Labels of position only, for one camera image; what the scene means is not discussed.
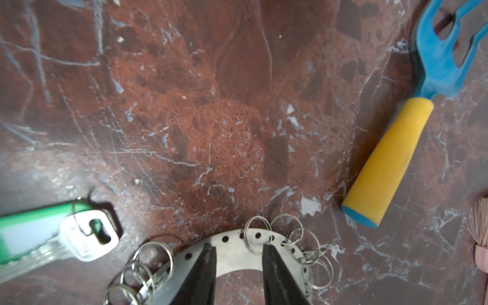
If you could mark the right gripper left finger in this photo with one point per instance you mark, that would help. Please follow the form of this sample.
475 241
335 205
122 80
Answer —
199 286

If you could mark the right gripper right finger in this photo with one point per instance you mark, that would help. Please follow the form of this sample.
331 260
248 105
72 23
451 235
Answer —
279 284

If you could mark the key with green tag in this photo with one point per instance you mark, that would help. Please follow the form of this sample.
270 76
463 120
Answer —
35 238

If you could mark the blue yellow garden fork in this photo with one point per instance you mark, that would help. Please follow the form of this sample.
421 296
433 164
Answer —
375 186

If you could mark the pink hand brush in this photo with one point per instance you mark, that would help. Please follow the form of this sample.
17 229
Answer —
477 226

